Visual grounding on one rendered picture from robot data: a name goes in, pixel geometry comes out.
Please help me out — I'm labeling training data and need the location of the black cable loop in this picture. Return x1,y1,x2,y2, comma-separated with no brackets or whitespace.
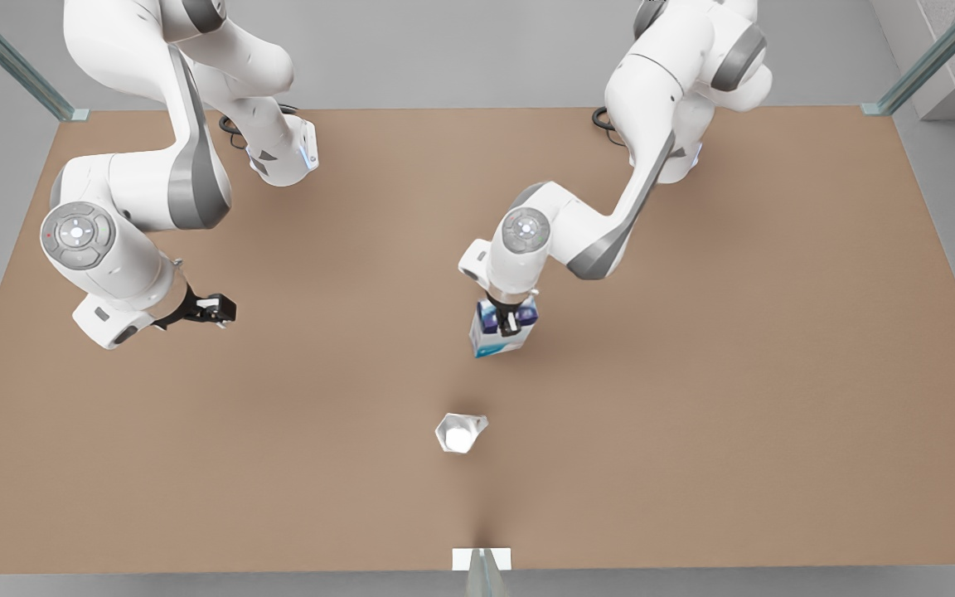
219,104,300,151
592,107,628,147

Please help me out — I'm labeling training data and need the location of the white angular cup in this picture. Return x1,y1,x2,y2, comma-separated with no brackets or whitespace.
434,413,490,455

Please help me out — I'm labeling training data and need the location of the blue and white carton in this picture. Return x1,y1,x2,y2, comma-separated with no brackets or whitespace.
468,297,540,359

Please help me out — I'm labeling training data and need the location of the silver frame post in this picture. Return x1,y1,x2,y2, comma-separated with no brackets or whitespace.
452,547,512,597
860,0,955,117
0,0,90,123

